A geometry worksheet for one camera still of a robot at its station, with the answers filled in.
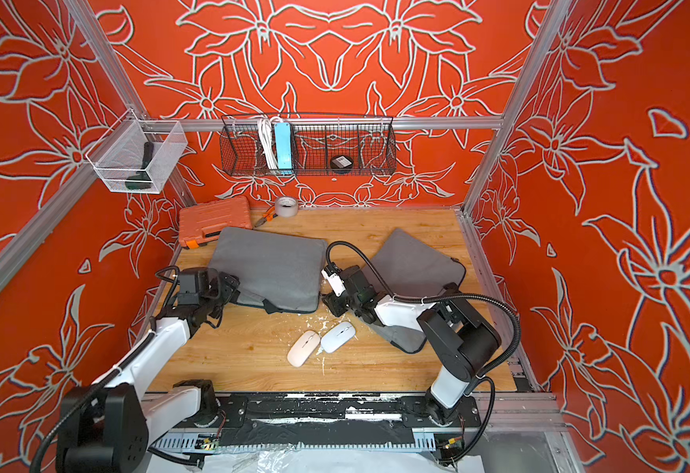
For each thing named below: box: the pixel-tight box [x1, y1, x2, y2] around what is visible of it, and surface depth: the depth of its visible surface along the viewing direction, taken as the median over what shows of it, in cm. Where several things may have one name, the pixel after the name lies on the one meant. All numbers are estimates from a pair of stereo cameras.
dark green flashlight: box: [125, 140, 154, 190], surface depth 81 cm
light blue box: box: [274, 122, 293, 175], surface depth 91 cm
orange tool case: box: [178, 196, 254, 250], surface depth 111 cm
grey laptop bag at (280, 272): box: [208, 226, 328, 315], surface depth 96 cm
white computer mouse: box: [320, 321, 356, 354], surface depth 86 cm
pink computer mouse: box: [286, 330, 321, 368], surface depth 83 cm
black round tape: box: [330, 154, 354, 175], surface depth 97 cm
